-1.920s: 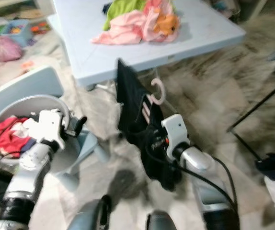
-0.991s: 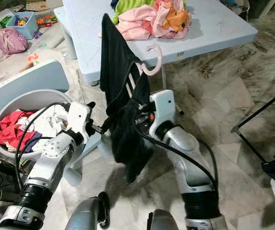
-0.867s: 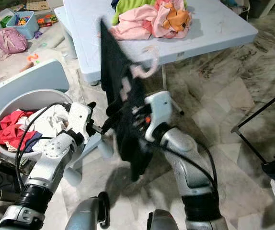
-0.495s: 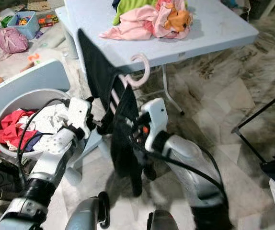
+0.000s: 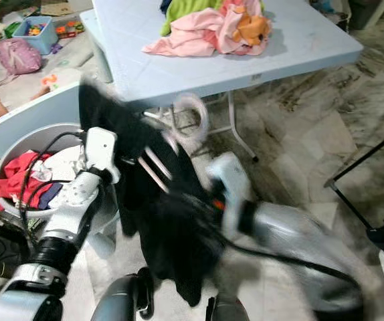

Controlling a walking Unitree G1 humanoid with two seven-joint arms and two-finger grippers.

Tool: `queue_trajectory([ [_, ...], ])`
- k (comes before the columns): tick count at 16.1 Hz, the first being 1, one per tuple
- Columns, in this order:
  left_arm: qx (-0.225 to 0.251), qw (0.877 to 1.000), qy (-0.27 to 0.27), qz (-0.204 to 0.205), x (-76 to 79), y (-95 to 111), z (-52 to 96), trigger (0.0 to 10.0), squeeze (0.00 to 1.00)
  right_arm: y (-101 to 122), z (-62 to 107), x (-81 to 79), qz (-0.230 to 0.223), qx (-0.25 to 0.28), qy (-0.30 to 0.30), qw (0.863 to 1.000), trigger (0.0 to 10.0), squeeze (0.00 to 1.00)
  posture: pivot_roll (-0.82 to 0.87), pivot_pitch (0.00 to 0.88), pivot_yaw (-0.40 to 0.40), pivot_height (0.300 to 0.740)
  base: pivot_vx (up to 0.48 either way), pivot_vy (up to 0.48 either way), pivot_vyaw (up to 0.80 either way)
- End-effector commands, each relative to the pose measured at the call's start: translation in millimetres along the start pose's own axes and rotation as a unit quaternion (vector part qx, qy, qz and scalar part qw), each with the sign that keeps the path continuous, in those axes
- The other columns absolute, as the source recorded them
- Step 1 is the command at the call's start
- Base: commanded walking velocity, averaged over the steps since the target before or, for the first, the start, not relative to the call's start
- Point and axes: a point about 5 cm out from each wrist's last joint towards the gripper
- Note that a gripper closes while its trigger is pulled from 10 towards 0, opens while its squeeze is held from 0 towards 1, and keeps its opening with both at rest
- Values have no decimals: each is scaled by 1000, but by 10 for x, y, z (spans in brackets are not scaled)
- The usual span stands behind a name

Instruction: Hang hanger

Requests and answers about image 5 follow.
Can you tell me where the black garment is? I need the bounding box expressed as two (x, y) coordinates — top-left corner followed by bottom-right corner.
(78, 84), (226, 307)

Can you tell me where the pink metal clothes hanger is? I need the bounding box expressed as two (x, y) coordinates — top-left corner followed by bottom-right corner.
(137, 92), (213, 195)

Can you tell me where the red garment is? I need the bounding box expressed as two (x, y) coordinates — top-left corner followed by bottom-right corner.
(0, 150), (52, 211)

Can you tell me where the grey round laundry basket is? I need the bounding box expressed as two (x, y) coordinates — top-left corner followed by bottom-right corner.
(0, 124), (106, 228)

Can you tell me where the pink backpack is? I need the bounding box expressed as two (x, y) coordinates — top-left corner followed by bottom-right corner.
(0, 38), (43, 76)

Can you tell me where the white floor mat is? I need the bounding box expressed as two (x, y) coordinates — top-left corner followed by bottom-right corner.
(11, 67), (86, 108)

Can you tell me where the blue toy bin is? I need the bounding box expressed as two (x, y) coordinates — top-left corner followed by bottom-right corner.
(13, 17), (59, 56)

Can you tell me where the colourful toy set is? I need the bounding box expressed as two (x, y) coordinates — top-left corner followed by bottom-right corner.
(56, 20), (86, 37)

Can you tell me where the light blue plastic stool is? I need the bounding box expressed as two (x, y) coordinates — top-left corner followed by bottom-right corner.
(82, 10), (116, 84)

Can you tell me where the robot left leg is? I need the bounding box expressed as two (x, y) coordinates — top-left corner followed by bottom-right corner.
(90, 267), (156, 321)

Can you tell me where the robot leg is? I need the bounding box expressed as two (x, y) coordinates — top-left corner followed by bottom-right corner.
(90, 267), (156, 321)
(205, 293), (250, 321)

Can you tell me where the green garment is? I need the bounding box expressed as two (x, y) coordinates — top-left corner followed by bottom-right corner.
(160, 0), (219, 37)

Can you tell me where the robot right leg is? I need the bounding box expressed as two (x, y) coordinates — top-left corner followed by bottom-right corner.
(205, 293), (250, 321)

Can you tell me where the orange plush toy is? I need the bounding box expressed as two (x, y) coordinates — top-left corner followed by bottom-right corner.
(232, 7), (272, 46)

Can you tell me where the light blue plastic folding table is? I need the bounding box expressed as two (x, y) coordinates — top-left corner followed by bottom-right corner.
(93, 0), (363, 163)

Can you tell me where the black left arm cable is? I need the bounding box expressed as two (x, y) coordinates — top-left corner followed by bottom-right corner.
(17, 131), (84, 228)

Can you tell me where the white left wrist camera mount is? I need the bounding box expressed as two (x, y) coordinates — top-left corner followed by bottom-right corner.
(85, 127), (120, 183)

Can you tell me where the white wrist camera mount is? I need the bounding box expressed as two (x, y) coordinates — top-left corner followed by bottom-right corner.
(205, 152), (253, 235)
(85, 127), (120, 183)

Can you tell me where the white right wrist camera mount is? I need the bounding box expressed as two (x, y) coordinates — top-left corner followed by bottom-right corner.
(205, 152), (253, 235)

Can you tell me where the black metal rack frame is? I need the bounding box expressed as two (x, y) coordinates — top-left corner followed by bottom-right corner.
(326, 124), (384, 231)

